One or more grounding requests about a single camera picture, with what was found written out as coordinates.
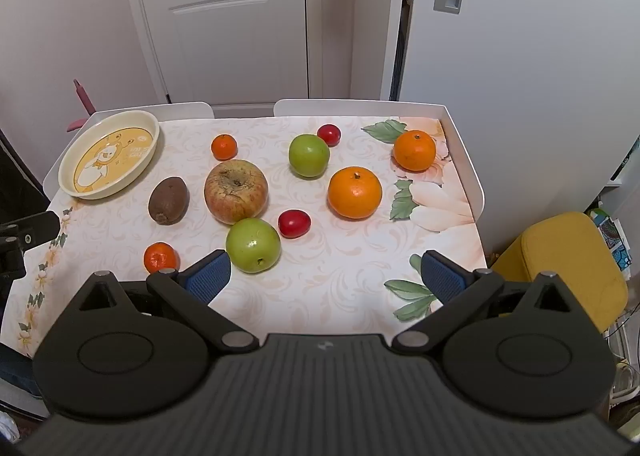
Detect white wardrobe door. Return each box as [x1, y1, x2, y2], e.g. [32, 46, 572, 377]
[398, 0, 640, 257]

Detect dark blue cloth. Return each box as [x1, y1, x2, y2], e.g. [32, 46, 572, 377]
[0, 342, 43, 399]

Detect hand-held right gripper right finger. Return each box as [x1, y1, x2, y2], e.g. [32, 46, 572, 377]
[391, 249, 574, 355]

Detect white rimmed table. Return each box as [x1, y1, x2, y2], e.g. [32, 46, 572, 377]
[0, 99, 488, 362]

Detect large orange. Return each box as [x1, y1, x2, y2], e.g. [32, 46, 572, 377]
[328, 166, 383, 220]
[393, 129, 437, 172]

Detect cream oval cartoon plate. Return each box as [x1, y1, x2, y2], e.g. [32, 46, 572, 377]
[58, 110, 161, 200]

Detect brown kiwi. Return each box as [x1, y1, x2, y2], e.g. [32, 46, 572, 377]
[148, 177, 190, 226]

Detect white cables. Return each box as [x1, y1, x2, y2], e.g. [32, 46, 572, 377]
[602, 301, 640, 404]

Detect green apple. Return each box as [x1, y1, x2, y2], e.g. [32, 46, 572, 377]
[288, 134, 331, 179]
[225, 218, 282, 274]

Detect colourful printed packet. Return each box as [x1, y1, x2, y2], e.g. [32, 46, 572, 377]
[589, 206, 633, 272]

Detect small tangerine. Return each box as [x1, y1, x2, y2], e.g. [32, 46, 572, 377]
[144, 242, 179, 274]
[211, 134, 238, 161]

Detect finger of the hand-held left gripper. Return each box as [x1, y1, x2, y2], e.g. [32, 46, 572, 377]
[0, 211, 61, 250]

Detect dark furniture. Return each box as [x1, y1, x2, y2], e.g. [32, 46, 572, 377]
[0, 127, 49, 223]

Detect yellow stool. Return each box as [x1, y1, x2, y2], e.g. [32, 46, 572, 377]
[491, 211, 629, 334]

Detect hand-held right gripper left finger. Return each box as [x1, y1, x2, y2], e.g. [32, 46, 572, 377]
[77, 249, 261, 355]

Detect large red yellow apple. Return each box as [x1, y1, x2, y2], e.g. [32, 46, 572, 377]
[204, 159, 269, 225]

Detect white panel door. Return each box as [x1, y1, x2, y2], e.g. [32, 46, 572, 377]
[117, 0, 325, 106]

